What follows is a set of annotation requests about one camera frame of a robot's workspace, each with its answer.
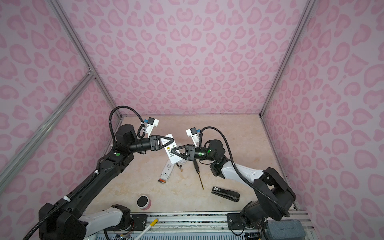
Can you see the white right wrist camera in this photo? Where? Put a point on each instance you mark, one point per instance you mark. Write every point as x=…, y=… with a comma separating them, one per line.
x=194, y=134

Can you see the grey cloth pad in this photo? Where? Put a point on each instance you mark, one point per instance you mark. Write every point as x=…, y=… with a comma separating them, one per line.
x=285, y=230

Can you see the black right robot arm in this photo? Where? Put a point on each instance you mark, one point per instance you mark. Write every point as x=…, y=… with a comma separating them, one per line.
x=274, y=196

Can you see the black yellow handled screwdriver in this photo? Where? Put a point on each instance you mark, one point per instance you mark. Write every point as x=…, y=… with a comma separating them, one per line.
x=196, y=166

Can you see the aluminium frame strut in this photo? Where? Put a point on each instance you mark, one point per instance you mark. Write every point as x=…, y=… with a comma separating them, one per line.
x=19, y=160
x=296, y=36

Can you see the pink black tape roll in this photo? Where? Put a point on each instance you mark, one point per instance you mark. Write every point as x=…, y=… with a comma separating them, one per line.
x=144, y=202

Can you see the yellow capped white marker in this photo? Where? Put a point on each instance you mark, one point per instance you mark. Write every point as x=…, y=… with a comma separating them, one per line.
x=146, y=229

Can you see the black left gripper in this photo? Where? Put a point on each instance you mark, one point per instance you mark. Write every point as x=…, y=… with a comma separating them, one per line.
x=155, y=138

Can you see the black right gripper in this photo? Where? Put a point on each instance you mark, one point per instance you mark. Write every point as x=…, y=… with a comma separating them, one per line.
x=190, y=153

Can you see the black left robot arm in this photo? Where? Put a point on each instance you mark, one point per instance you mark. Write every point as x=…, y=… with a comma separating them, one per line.
x=61, y=221

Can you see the aluminium frame strut left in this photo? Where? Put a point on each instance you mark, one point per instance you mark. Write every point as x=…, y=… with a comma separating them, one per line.
x=19, y=160

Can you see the aluminium frame strut right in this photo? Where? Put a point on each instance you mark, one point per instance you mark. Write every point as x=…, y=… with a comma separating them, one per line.
x=296, y=36

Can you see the black stapler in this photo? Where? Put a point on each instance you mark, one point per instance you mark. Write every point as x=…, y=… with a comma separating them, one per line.
x=226, y=194

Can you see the aluminium rail base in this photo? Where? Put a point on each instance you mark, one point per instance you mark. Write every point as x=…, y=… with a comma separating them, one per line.
x=198, y=226

